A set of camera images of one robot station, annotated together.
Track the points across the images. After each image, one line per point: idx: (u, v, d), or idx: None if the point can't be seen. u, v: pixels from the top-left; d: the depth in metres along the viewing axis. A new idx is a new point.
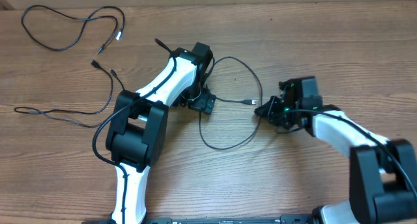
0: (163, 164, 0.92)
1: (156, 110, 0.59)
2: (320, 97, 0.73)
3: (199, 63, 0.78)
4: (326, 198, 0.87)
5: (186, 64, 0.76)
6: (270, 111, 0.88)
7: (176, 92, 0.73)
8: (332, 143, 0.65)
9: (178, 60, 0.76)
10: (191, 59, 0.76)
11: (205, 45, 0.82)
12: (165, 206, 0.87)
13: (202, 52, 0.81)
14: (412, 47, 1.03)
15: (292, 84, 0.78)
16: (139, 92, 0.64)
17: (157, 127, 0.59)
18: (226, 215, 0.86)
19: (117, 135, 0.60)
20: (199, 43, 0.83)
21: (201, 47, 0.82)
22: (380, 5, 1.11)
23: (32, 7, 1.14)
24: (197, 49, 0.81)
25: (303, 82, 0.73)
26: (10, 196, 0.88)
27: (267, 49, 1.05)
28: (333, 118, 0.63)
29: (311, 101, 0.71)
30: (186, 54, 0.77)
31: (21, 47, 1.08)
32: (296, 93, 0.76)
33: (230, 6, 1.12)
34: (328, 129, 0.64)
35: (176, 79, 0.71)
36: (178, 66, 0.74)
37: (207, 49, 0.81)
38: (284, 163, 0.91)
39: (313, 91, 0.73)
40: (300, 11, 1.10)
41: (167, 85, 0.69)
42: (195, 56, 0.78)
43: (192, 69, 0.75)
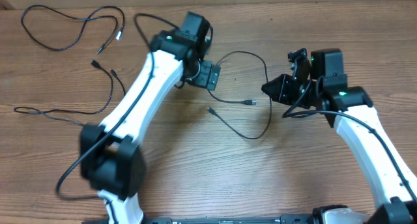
0: (163, 164, 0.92)
1: (124, 149, 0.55)
2: (345, 75, 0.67)
3: (188, 49, 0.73)
4: (326, 198, 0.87)
5: (167, 60, 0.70)
6: (282, 94, 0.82)
7: (159, 98, 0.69)
8: (357, 157, 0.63)
9: (158, 56, 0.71)
10: (179, 47, 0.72)
11: (196, 19, 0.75)
12: (165, 206, 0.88)
13: (193, 30, 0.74)
14: (412, 47, 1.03)
15: (311, 59, 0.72)
16: (104, 126, 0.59)
17: (126, 165, 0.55)
18: (226, 215, 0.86)
19: (90, 170, 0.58)
20: (187, 17, 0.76)
21: (192, 21, 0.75)
22: (380, 5, 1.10)
23: (32, 7, 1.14)
24: (187, 25, 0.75)
25: (326, 56, 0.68)
26: (10, 196, 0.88)
27: (267, 49, 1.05)
28: (365, 133, 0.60)
29: (333, 81, 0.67)
30: (171, 40, 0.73)
31: (21, 47, 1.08)
32: (315, 68, 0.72)
33: (230, 6, 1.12)
34: (355, 144, 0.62)
35: (154, 88, 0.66)
36: (154, 72, 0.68)
37: (198, 24, 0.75)
38: (284, 163, 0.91)
39: (337, 68, 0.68)
40: (300, 11, 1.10)
41: (141, 101, 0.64)
42: (183, 42, 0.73)
43: (176, 65, 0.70)
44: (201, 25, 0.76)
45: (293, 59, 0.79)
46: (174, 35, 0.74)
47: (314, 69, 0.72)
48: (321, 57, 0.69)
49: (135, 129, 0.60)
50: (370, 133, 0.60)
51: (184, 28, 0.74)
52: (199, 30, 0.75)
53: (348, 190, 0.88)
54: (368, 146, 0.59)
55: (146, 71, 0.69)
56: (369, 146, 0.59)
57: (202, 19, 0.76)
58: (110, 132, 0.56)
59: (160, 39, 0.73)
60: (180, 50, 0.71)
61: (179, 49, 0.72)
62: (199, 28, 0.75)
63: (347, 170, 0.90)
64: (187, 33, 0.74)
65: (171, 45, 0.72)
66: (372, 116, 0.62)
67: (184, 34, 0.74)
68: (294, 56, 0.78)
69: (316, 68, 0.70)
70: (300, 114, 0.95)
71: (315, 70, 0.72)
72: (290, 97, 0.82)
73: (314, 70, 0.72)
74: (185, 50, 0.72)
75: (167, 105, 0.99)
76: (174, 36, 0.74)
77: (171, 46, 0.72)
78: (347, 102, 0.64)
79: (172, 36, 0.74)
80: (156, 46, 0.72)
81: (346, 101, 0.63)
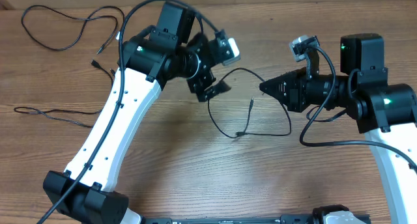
0: (164, 164, 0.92)
1: (94, 200, 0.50)
2: (385, 69, 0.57)
3: (165, 60, 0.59)
4: (326, 198, 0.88)
5: (139, 79, 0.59)
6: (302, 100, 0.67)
7: (135, 127, 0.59)
8: (386, 184, 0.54)
9: (128, 75, 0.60)
10: (154, 57, 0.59)
11: (175, 12, 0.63)
12: (165, 206, 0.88)
13: (172, 28, 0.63)
14: (413, 47, 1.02)
15: (343, 45, 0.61)
16: (69, 172, 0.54)
17: (100, 216, 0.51)
18: (226, 215, 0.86)
19: (66, 211, 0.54)
20: (166, 9, 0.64)
21: (171, 16, 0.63)
22: (380, 5, 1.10)
23: (32, 7, 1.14)
24: (165, 21, 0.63)
25: (363, 43, 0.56)
26: (10, 196, 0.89)
27: (267, 49, 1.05)
28: (404, 165, 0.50)
29: (369, 75, 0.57)
30: (144, 50, 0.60)
31: (21, 47, 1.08)
32: (346, 58, 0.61)
33: (230, 6, 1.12)
34: (388, 172, 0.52)
35: (124, 120, 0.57)
36: (124, 100, 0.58)
37: (178, 19, 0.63)
38: (285, 163, 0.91)
39: (376, 58, 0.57)
40: (300, 10, 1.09)
41: (109, 138, 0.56)
42: (159, 51, 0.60)
43: (151, 87, 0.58)
44: (182, 18, 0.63)
45: (303, 49, 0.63)
46: (149, 45, 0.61)
47: (345, 59, 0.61)
48: (356, 45, 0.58)
49: (103, 176, 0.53)
50: (410, 168, 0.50)
51: (161, 27, 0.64)
52: (180, 25, 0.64)
53: (348, 190, 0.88)
54: (406, 185, 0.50)
55: (114, 98, 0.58)
56: (407, 186, 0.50)
57: (184, 10, 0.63)
58: (74, 184, 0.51)
59: (131, 48, 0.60)
60: (157, 60, 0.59)
61: (156, 60, 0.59)
62: (179, 23, 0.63)
63: (347, 170, 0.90)
64: (167, 32, 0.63)
65: (145, 55, 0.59)
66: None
67: (162, 32, 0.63)
68: (305, 47, 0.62)
69: (350, 56, 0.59)
70: (324, 118, 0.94)
71: (346, 61, 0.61)
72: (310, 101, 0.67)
73: (345, 60, 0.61)
74: (162, 60, 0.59)
75: (167, 105, 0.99)
76: (149, 43, 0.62)
77: (145, 57, 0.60)
78: (389, 114, 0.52)
79: (147, 42, 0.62)
80: (127, 59, 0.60)
81: (388, 115, 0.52)
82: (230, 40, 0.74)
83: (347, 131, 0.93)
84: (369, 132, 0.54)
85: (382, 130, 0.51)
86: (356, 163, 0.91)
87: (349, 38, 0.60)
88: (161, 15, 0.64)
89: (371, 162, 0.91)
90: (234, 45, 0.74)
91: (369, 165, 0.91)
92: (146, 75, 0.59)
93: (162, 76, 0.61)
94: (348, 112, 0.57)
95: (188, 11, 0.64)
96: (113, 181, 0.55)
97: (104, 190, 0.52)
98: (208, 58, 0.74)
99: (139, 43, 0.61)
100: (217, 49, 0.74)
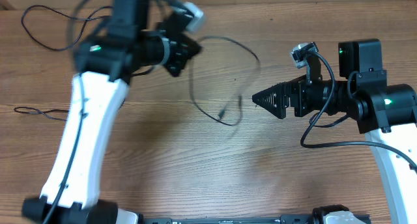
0: (163, 164, 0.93)
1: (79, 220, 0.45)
2: (383, 70, 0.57)
3: (126, 56, 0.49)
4: (326, 198, 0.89)
5: (100, 81, 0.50)
6: (302, 106, 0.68)
7: (107, 135, 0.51)
8: (385, 184, 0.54)
9: (84, 77, 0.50)
10: (113, 55, 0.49)
11: None
12: (165, 206, 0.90)
13: (128, 16, 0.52)
14: (413, 47, 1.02)
15: (341, 50, 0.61)
16: (45, 196, 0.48)
17: None
18: (226, 215, 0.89)
19: None
20: None
21: (124, 3, 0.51)
22: (380, 4, 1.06)
23: (32, 7, 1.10)
24: (118, 9, 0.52)
25: (360, 46, 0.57)
26: (10, 196, 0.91)
27: (267, 49, 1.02)
28: (404, 166, 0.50)
29: (368, 78, 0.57)
30: (98, 50, 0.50)
31: (20, 47, 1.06)
32: (343, 62, 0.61)
33: (230, 7, 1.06)
34: (389, 172, 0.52)
35: (92, 129, 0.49)
36: (88, 109, 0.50)
37: (132, 5, 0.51)
38: (285, 165, 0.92)
39: (374, 60, 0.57)
40: (299, 11, 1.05)
41: (79, 152, 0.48)
42: (118, 47, 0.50)
43: (116, 88, 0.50)
44: (136, 3, 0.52)
45: (302, 55, 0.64)
46: (105, 41, 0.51)
47: (343, 62, 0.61)
48: (354, 49, 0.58)
49: (83, 193, 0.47)
50: (410, 169, 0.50)
51: (116, 17, 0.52)
52: (137, 11, 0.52)
53: (348, 190, 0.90)
54: (406, 185, 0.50)
55: (77, 107, 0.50)
56: (407, 187, 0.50)
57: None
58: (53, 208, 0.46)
59: (83, 50, 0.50)
60: (116, 57, 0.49)
61: (115, 58, 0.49)
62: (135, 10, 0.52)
63: (347, 170, 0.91)
64: (122, 23, 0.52)
65: (103, 55, 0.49)
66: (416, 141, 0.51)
67: (116, 23, 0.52)
68: (303, 53, 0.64)
69: (346, 60, 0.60)
70: (324, 124, 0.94)
71: (343, 65, 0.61)
72: (310, 105, 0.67)
73: (343, 63, 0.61)
74: (122, 55, 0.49)
75: (167, 105, 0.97)
76: (104, 38, 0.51)
77: (100, 57, 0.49)
78: (389, 114, 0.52)
79: (102, 38, 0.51)
80: (81, 64, 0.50)
81: (388, 116, 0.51)
82: (189, 4, 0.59)
83: (347, 131, 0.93)
84: (370, 133, 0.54)
85: (382, 130, 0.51)
86: (356, 163, 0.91)
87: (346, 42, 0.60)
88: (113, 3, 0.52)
89: (370, 162, 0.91)
90: (195, 6, 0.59)
91: (369, 165, 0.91)
92: (108, 78, 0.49)
93: (125, 73, 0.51)
94: (349, 115, 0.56)
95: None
96: (96, 193, 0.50)
97: (87, 207, 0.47)
98: (174, 33, 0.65)
99: (91, 41, 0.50)
100: (180, 21, 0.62)
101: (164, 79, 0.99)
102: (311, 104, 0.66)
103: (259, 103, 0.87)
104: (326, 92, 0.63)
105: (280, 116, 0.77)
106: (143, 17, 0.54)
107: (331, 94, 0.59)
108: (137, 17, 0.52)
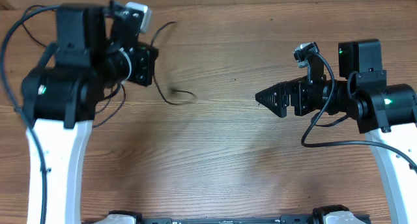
0: (163, 164, 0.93)
1: None
2: (384, 70, 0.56)
3: (79, 88, 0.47)
4: (326, 198, 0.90)
5: (57, 132, 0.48)
6: (301, 105, 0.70)
7: (77, 179, 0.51)
8: (385, 183, 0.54)
9: (40, 131, 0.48)
10: (65, 89, 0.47)
11: (74, 15, 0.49)
12: (165, 206, 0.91)
13: (77, 40, 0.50)
14: (413, 47, 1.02)
15: (341, 51, 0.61)
16: None
17: None
18: (226, 215, 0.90)
19: None
20: (60, 17, 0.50)
21: (70, 27, 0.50)
22: (380, 5, 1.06)
23: (32, 7, 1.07)
24: (66, 34, 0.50)
25: (359, 46, 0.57)
26: (10, 196, 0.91)
27: (268, 49, 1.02)
28: (404, 166, 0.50)
29: (369, 78, 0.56)
30: (47, 89, 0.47)
31: (21, 47, 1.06)
32: (343, 62, 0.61)
33: (230, 6, 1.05)
34: (388, 172, 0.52)
35: (59, 180, 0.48)
36: (49, 163, 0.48)
37: (81, 25, 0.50)
38: (286, 164, 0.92)
39: (374, 60, 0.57)
40: (300, 11, 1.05)
41: (50, 203, 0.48)
42: (69, 79, 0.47)
43: (76, 135, 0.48)
44: (85, 22, 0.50)
45: (304, 55, 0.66)
46: (57, 73, 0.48)
47: (344, 63, 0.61)
48: (354, 50, 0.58)
49: None
50: (410, 168, 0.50)
51: (64, 42, 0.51)
52: (86, 30, 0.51)
53: (348, 190, 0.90)
54: (406, 185, 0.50)
55: (35, 162, 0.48)
56: (407, 186, 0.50)
57: (86, 11, 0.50)
58: None
59: (30, 92, 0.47)
60: (70, 92, 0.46)
61: (67, 92, 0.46)
62: (85, 30, 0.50)
63: (346, 170, 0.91)
64: (73, 48, 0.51)
65: (55, 89, 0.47)
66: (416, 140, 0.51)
67: (68, 49, 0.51)
68: (303, 53, 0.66)
69: (346, 60, 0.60)
70: (326, 123, 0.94)
71: (343, 65, 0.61)
72: (310, 105, 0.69)
73: (345, 63, 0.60)
74: (75, 88, 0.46)
75: (167, 105, 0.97)
76: (55, 71, 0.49)
77: (53, 96, 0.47)
78: (389, 114, 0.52)
79: (52, 71, 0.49)
80: (31, 109, 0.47)
81: (388, 116, 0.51)
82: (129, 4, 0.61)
83: (347, 131, 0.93)
84: (370, 133, 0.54)
85: (382, 130, 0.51)
86: (356, 163, 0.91)
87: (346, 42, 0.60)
88: (58, 27, 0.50)
89: (370, 162, 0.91)
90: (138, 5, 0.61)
91: (369, 164, 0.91)
92: (64, 122, 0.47)
93: (83, 109, 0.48)
94: (349, 115, 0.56)
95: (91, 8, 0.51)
96: None
97: None
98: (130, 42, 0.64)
99: (40, 77, 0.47)
100: (129, 25, 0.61)
101: (164, 79, 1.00)
102: (311, 104, 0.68)
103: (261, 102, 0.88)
104: (326, 91, 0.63)
105: (280, 114, 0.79)
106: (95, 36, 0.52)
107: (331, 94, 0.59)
108: (87, 37, 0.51)
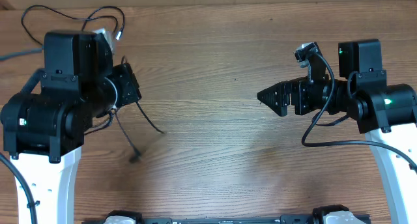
0: (163, 164, 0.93)
1: None
2: (383, 70, 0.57)
3: (64, 114, 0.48)
4: (326, 198, 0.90)
5: (40, 165, 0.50)
6: (302, 104, 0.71)
7: (66, 206, 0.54)
8: (385, 183, 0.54)
9: (23, 167, 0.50)
10: (47, 117, 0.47)
11: (63, 42, 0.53)
12: (165, 206, 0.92)
13: (66, 67, 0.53)
14: (413, 47, 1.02)
15: (341, 51, 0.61)
16: None
17: None
18: (226, 215, 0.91)
19: None
20: (51, 44, 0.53)
21: (60, 53, 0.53)
22: (380, 4, 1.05)
23: (32, 7, 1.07)
24: (55, 60, 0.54)
25: (360, 46, 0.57)
26: (10, 196, 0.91)
27: (268, 49, 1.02)
28: (404, 167, 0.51)
29: (368, 78, 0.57)
30: (28, 121, 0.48)
31: (20, 47, 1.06)
32: (343, 62, 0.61)
33: (229, 7, 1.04)
34: (388, 172, 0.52)
35: (47, 210, 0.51)
36: (36, 196, 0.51)
37: (70, 51, 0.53)
38: (285, 164, 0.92)
39: (374, 60, 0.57)
40: (300, 11, 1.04)
41: None
42: (52, 105, 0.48)
43: (63, 167, 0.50)
44: (73, 49, 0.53)
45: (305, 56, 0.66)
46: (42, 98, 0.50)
47: (344, 63, 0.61)
48: (354, 49, 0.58)
49: None
50: (410, 169, 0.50)
51: (53, 69, 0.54)
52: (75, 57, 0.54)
53: (348, 190, 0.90)
54: (406, 185, 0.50)
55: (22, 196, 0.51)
56: (406, 186, 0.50)
57: (75, 38, 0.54)
58: None
59: (10, 124, 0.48)
60: (53, 122, 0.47)
61: (50, 120, 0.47)
62: (73, 58, 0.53)
63: (346, 170, 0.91)
64: (61, 74, 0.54)
65: (38, 117, 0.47)
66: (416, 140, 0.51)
67: (56, 76, 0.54)
68: (305, 53, 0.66)
69: (346, 60, 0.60)
70: (326, 122, 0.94)
71: (344, 65, 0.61)
72: (310, 105, 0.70)
73: (345, 63, 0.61)
74: (60, 117, 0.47)
75: (167, 104, 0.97)
76: (38, 98, 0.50)
77: (35, 126, 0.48)
78: (389, 114, 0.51)
79: (35, 98, 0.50)
80: (14, 140, 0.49)
81: (388, 116, 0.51)
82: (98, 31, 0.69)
83: (347, 131, 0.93)
84: (370, 132, 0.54)
85: (382, 130, 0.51)
86: (356, 163, 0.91)
87: (346, 42, 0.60)
88: (47, 54, 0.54)
89: (370, 162, 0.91)
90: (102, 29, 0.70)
91: (369, 164, 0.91)
92: (48, 155, 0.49)
93: (67, 138, 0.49)
94: (349, 114, 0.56)
95: (81, 36, 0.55)
96: None
97: None
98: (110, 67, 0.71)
99: (21, 106, 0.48)
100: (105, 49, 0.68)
101: (164, 80, 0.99)
102: (311, 103, 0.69)
103: (263, 101, 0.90)
104: (326, 91, 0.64)
105: (281, 113, 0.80)
106: (83, 63, 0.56)
107: (331, 94, 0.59)
108: (75, 64, 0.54)
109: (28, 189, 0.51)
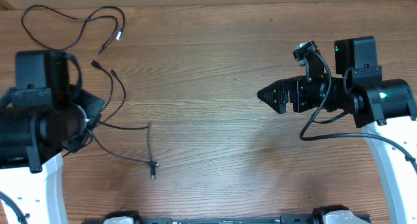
0: (163, 164, 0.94)
1: None
2: (378, 66, 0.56)
3: (38, 123, 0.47)
4: (326, 198, 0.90)
5: (24, 180, 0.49)
6: (300, 102, 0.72)
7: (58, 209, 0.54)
8: (382, 178, 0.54)
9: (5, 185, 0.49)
10: (21, 127, 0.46)
11: (33, 59, 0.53)
12: (165, 206, 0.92)
13: (38, 81, 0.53)
14: (413, 47, 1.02)
15: (337, 49, 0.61)
16: None
17: None
18: (226, 215, 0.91)
19: None
20: (21, 62, 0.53)
21: (33, 68, 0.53)
22: (380, 5, 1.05)
23: (32, 7, 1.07)
24: (26, 77, 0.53)
25: (355, 43, 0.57)
26: None
27: (268, 49, 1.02)
28: (401, 162, 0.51)
29: (363, 73, 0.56)
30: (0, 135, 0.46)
31: (21, 47, 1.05)
32: (340, 59, 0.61)
33: (229, 7, 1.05)
34: (386, 168, 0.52)
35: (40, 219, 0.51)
36: (25, 209, 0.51)
37: (42, 68, 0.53)
38: (285, 164, 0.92)
39: (370, 57, 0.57)
40: (300, 11, 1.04)
41: None
42: (24, 116, 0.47)
43: (46, 175, 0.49)
44: (45, 65, 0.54)
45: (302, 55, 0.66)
46: (14, 110, 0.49)
47: (339, 61, 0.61)
48: (349, 47, 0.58)
49: None
50: (407, 163, 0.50)
51: (24, 84, 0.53)
52: (47, 73, 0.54)
53: (347, 190, 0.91)
54: (402, 180, 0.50)
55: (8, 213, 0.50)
56: (404, 180, 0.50)
57: (45, 55, 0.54)
58: None
59: None
60: (27, 131, 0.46)
61: (23, 129, 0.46)
62: (45, 72, 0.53)
63: (346, 170, 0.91)
64: (33, 88, 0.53)
65: (11, 127, 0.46)
66: (412, 134, 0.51)
67: (27, 91, 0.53)
68: (302, 52, 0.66)
69: (343, 58, 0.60)
70: (324, 120, 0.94)
71: (341, 62, 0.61)
72: (309, 103, 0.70)
73: (341, 61, 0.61)
74: (33, 126, 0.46)
75: (167, 105, 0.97)
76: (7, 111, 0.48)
77: (9, 138, 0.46)
78: (385, 108, 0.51)
79: (4, 112, 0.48)
80: None
81: (384, 109, 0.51)
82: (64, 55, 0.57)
83: (347, 131, 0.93)
84: (366, 126, 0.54)
85: (378, 123, 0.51)
86: (355, 164, 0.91)
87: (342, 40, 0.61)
88: (17, 72, 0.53)
89: (370, 162, 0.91)
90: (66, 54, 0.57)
91: (369, 165, 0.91)
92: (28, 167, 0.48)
93: (43, 144, 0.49)
94: (345, 109, 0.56)
95: (49, 54, 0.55)
96: None
97: None
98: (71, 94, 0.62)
99: None
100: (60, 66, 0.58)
101: (164, 79, 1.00)
102: (309, 101, 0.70)
103: (264, 99, 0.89)
104: (321, 90, 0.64)
105: (279, 111, 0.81)
106: (55, 81, 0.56)
107: (328, 89, 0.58)
108: (47, 78, 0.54)
109: (15, 204, 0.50)
